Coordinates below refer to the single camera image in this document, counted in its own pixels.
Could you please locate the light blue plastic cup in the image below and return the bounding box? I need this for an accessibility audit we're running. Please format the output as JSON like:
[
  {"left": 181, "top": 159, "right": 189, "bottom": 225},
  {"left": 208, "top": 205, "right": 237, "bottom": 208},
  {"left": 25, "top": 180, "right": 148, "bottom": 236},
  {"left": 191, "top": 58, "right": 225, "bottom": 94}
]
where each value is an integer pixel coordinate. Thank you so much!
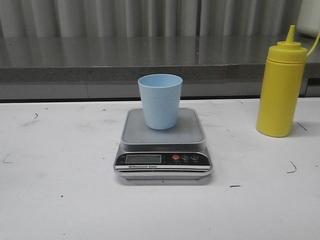
[{"left": 138, "top": 74, "right": 183, "bottom": 130}]

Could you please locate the yellow squeeze bottle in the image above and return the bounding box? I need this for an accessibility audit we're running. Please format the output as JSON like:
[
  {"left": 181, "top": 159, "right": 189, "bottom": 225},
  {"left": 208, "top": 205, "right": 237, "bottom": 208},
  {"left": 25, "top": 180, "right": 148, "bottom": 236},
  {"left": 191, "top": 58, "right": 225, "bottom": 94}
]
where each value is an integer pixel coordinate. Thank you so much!
[{"left": 256, "top": 25, "right": 320, "bottom": 138}]

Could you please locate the silver digital kitchen scale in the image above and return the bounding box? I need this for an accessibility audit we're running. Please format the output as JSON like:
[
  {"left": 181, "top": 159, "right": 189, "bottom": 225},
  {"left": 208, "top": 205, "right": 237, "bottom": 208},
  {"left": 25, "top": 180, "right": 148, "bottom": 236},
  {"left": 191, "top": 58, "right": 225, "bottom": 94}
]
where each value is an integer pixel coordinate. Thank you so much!
[{"left": 113, "top": 107, "right": 213, "bottom": 181}]

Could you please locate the grey metal counter shelf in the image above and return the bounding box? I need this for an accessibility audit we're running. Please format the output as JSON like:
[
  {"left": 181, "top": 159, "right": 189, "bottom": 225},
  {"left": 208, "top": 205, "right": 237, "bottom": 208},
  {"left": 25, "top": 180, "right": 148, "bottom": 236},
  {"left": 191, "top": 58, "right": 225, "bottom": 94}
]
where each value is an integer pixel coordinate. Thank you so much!
[{"left": 0, "top": 34, "right": 320, "bottom": 101}]

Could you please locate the white container in background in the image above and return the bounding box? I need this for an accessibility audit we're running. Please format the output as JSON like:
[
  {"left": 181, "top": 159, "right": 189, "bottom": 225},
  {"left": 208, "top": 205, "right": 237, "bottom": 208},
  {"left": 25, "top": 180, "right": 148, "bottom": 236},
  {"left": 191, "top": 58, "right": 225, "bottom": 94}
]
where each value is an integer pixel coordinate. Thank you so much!
[{"left": 296, "top": 0, "right": 320, "bottom": 38}]

